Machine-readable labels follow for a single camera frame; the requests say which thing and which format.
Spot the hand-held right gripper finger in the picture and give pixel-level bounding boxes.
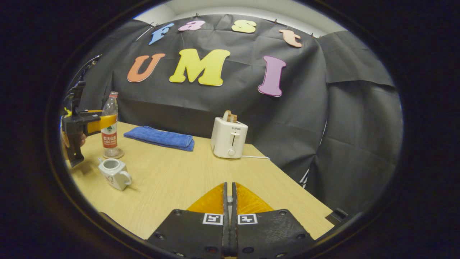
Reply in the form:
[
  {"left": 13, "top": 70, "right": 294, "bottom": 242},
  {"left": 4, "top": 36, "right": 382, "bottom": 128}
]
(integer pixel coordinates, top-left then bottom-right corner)
[
  {"left": 147, "top": 182, "right": 230, "bottom": 258},
  {"left": 230, "top": 182, "right": 316, "bottom": 258}
]

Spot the clear plastic water bottle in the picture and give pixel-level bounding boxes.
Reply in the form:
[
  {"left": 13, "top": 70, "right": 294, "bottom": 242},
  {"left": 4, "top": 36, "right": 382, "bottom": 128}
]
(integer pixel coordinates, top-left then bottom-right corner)
[{"left": 101, "top": 91, "right": 119, "bottom": 159}]

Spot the white floral teacup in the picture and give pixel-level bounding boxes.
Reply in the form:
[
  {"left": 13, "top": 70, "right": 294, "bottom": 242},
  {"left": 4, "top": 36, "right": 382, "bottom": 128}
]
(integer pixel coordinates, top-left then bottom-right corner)
[{"left": 98, "top": 158, "right": 133, "bottom": 191}]

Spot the blue folded towel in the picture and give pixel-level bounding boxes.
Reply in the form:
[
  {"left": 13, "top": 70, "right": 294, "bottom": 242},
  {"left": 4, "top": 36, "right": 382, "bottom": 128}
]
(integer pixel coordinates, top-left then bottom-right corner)
[{"left": 124, "top": 126, "right": 195, "bottom": 151}]

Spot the white toaster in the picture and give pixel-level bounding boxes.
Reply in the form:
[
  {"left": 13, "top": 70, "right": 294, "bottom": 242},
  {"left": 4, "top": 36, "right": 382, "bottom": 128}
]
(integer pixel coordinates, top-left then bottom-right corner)
[{"left": 211, "top": 117, "right": 248, "bottom": 159}]

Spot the small black block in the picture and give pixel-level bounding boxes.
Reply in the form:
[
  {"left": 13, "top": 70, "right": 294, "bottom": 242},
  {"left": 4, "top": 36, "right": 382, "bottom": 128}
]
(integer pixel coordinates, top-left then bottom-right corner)
[{"left": 325, "top": 208, "right": 348, "bottom": 225}]

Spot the black backdrop cloth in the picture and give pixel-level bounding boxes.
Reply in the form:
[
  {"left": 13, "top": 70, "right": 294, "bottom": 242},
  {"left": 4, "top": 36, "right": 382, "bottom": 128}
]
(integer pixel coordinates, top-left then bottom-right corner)
[{"left": 72, "top": 14, "right": 403, "bottom": 216}]

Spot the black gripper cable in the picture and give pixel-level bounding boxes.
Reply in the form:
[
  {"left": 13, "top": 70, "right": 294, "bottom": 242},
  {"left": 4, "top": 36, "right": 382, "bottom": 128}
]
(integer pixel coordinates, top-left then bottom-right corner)
[{"left": 68, "top": 54, "right": 103, "bottom": 90}]

